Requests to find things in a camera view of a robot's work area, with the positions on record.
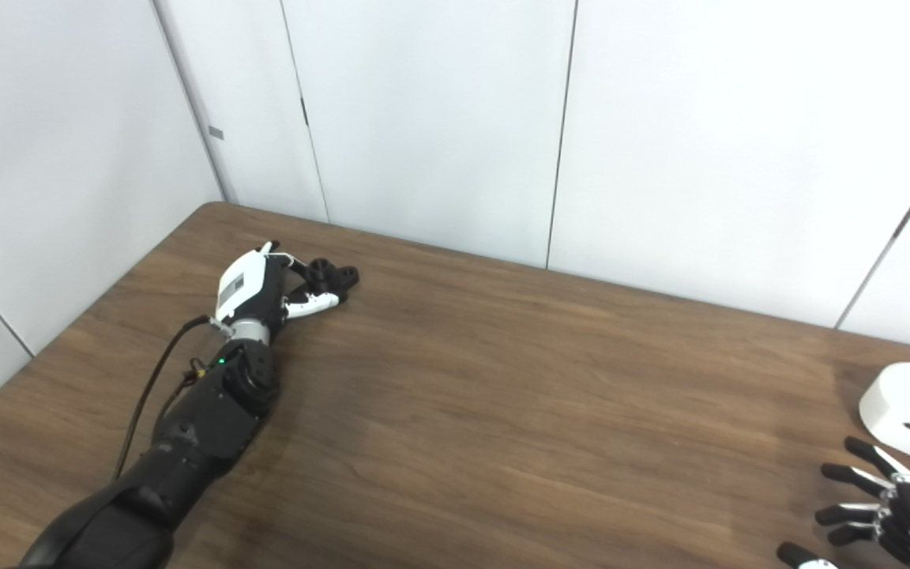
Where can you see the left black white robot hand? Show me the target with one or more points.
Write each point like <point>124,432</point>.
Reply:
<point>250,288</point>

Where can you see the black plastic holder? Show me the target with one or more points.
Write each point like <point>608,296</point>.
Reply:
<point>338,276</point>

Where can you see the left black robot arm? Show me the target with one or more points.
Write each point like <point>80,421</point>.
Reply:
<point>202,427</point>

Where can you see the round white cylindrical piece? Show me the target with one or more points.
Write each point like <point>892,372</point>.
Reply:
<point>909,399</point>

